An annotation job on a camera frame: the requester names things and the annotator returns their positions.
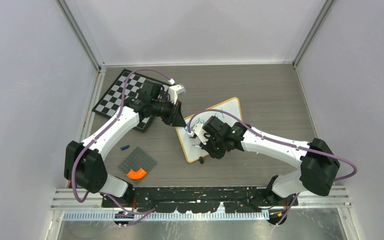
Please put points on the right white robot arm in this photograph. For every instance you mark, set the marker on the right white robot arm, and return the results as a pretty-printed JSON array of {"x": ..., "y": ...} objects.
[{"x": 316, "y": 168}]

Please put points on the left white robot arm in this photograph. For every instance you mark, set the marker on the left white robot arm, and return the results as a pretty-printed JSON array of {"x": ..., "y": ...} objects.
[{"x": 125, "y": 119}]

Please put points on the white slotted cable duct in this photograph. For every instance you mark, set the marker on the white slotted cable duct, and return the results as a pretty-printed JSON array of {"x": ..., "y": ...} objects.
[{"x": 114, "y": 215}]

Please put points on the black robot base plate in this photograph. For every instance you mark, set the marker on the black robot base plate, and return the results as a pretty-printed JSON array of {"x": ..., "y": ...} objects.
[{"x": 198, "y": 200}]

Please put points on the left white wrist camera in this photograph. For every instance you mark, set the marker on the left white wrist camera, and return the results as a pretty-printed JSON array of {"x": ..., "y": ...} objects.
[{"x": 174, "y": 91}]

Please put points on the blue marker cap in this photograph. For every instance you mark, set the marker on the blue marker cap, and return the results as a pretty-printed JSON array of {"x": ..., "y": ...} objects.
[{"x": 124, "y": 147}]

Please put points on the aluminium frame rail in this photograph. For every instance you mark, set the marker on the aluminium frame rail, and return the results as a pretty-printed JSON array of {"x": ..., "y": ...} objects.
[{"x": 84, "y": 169}]

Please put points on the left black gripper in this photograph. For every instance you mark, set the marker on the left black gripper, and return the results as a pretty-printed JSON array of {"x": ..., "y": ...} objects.
[{"x": 175, "y": 117}]

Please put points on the black white chessboard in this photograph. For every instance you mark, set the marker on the black white chessboard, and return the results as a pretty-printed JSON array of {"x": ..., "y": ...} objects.
[{"x": 111, "y": 99}]

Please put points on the orange curved block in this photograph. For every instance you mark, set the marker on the orange curved block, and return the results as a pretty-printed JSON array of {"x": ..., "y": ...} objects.
[{"x": 136, "y": 174}]

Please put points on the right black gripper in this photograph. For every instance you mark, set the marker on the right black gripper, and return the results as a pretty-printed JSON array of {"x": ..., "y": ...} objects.
[{"x": 219, "y": 154}]

